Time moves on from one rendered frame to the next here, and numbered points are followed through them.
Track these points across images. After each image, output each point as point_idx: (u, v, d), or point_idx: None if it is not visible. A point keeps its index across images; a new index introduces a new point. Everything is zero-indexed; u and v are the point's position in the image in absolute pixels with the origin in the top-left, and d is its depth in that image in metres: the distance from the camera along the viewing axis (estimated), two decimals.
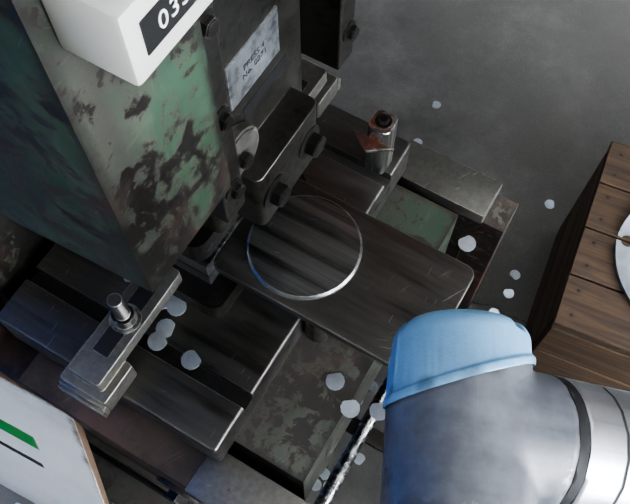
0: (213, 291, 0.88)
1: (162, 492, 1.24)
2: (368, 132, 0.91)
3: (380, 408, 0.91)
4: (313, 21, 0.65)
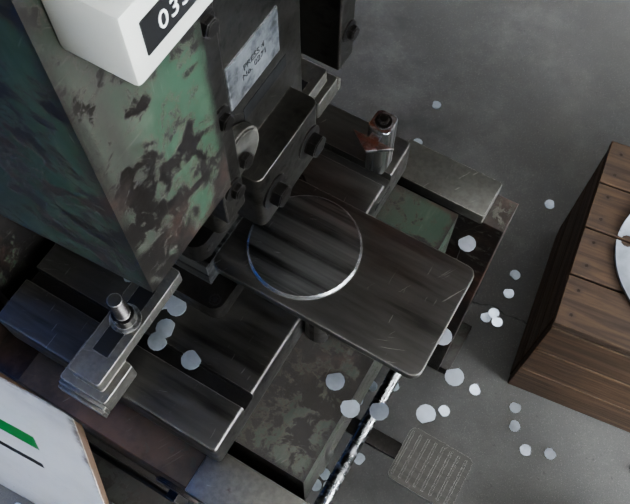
0: (213, 291, 0.88)
1: (162, 492, 1.24)
2: (368, 132, 0.91)
3: (380, 408, 0.91)
4: (313, 21, 0.65)
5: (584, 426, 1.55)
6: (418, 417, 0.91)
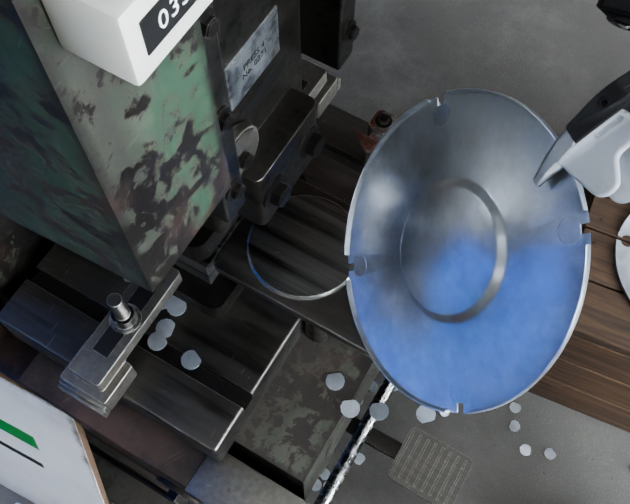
0: (213, 291, 0.88)
1: (162, 492, 1.24)
2: (368, 132, 0.91)
3: (380, 408, 0.91)
4: (313, 21, 0.65)
5: (584, 426, 1.55)
6: (418, 417, 0.91)
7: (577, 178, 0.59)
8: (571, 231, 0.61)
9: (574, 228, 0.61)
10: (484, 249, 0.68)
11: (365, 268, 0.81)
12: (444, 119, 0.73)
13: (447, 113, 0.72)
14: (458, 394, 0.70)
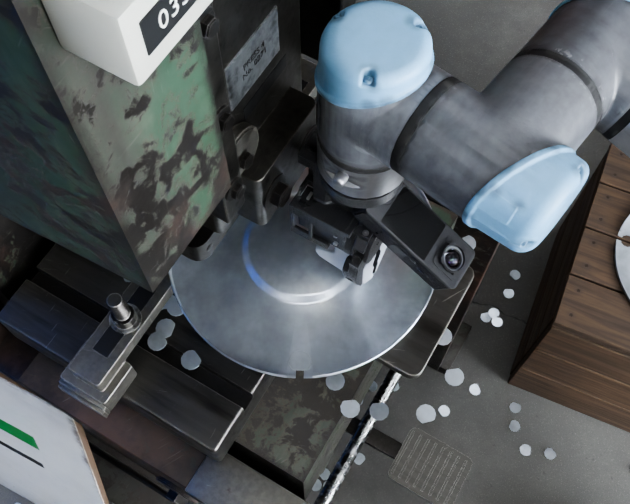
0: None
1: (162, 492, 1.24)
2: None
3: (380, 408, 0.91)
4: (313, 21, 0.65)
5: (584, 426, 1.55)
6: (418, 417, 0.91)
7: None
8: None
9: None
10: None
11: None
12: None
13: None
14: (299, 362, 0.80)
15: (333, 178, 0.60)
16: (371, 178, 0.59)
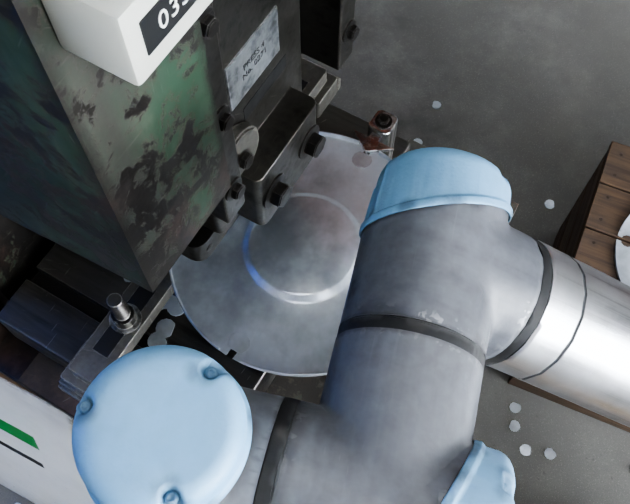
0: None
1: None
2: (368, 132, 0.91)
3: None
4: (313, 21, 0.65)
5: (584, 426, 1.55)
6: None
7: None
8: None
9: None
10: (338, 266, 0.83)
11: None
12: (362, 164, 0.89)
13: (367, 163, 0.89)
14: (237, 343, 0.80)
15: None
16: None
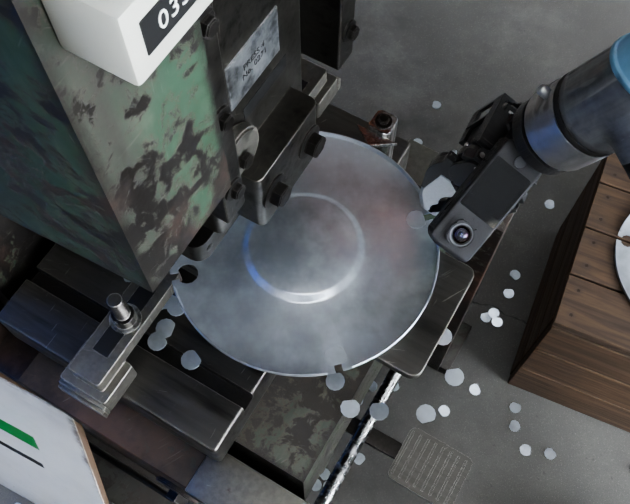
0: None
1: (162, 492, 1.24)
2: None
3: (380, 408, 0.91)
4: (313, 21, 0.65)
5: (584, 426, 1.55)
6: (418, 417, 0.91)
7: None
8: (417, 219, 0.86)
9: (419, 217, 0.86)
10: (345, 237, 0.85)
11: None
12: None
13: None
14: (334, 357, 0.80)
15: (544, 84, 0.65)
16: (547, 113, 0.63)
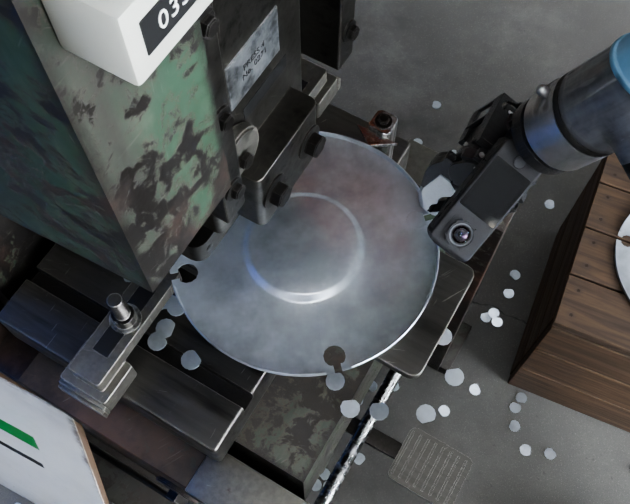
0: None
1: (162, 492, 1.24)
2: None
3: (380, 408, 0.91)
4: (313, 21, 0.65)
5: (584, 426, 1.55)
6: (418, 417, 0.91)
7: None
8: None
9: None
10: (297, 206, 0.86)
11: None
12: (523, 395, 1.58)
13: (525, 398, 1.57)
14: (418, 220, 0.86)
15: (544, 84, 0.65)
16: (547, 113, 0.63)
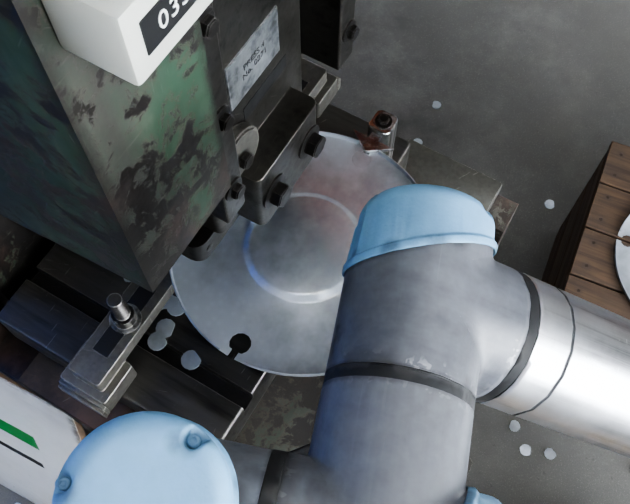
0: None
1: None
2: (368, 132, 0.91)
3: None
4: (313, 21, 0.65)
5: None
6: None
7: None
8: None
9: None
10: (270, 221, 0.86)
11: None
12: None
13: None
14: (363, 158, 0.90)
15: None
16: None
